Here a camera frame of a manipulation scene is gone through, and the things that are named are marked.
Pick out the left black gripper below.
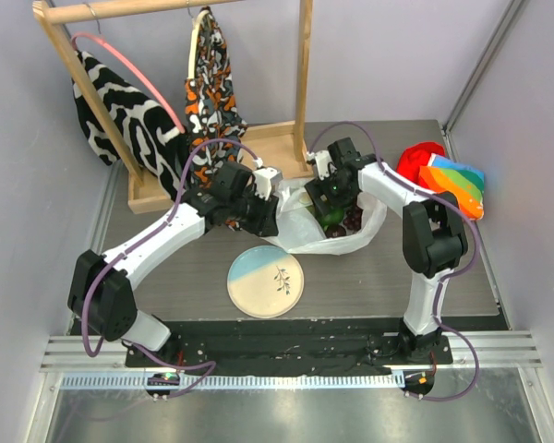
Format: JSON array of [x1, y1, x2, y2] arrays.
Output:
[[228, 186, 279, 238]]

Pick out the white plastic bag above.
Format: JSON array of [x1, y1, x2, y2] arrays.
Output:
[[264, 179, 387, 256]]

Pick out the green fake fruit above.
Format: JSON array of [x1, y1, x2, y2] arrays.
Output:
[[314, 208, 344, 230]]

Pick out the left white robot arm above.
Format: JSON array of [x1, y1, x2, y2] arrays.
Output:
[[67, 162, 283, 368]]

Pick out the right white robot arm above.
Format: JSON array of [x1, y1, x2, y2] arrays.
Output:
[[305, 138, 468, 365]]

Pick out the dark red fake grapes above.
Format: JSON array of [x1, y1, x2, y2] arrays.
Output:
[[343, 206, 363, 233]]

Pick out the dark brown fake fruit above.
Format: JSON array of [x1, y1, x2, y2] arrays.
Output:
[[325, 225, 347, 239]]

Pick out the blue cream ceramic plate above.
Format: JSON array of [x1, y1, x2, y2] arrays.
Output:
[[226, 245, 305, 319]]

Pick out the wooden clothes rack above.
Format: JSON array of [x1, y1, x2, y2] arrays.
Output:
[[32, 1, 313, 214]]

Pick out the red white cloth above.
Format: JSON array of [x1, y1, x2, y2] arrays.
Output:
[[396, 141, 445, 188]]

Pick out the rainbow striped cloth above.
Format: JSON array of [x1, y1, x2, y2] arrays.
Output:
[[417, 154, 485, 220]]

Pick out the orange grey camouflage cloth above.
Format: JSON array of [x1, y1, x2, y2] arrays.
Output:
[[185, 6, 247, 187]]

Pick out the black white zebra cloth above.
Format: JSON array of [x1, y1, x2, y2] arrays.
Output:
[[72, 51, 190, 201]]

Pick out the cream clothes hanger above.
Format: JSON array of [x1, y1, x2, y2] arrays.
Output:
[[187, 7, 210, 80]]

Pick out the pink clothes hanger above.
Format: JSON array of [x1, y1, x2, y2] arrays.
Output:
[[70, 31, 186, 134]]

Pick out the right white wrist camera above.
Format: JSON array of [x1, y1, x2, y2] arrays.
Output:
[[306, 150, 336, 181]]

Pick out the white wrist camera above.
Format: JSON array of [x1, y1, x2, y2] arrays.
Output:
[[253, 157, 283, 200], [306, 150, 336, 181]]

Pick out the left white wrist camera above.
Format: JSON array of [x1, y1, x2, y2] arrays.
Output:
[[253, 157, 283, 200]]

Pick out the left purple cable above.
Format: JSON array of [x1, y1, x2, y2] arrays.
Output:
[[80, 138, 265, 401]]

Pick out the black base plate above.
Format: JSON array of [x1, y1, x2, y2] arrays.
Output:
[[126, 317, 453, 377]]

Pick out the white slotted cable duct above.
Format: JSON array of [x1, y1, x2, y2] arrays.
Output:
[[60, 371, 404, 390]]

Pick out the aluminium rail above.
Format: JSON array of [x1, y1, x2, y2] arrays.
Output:
[[40, 331, 541, 377]]

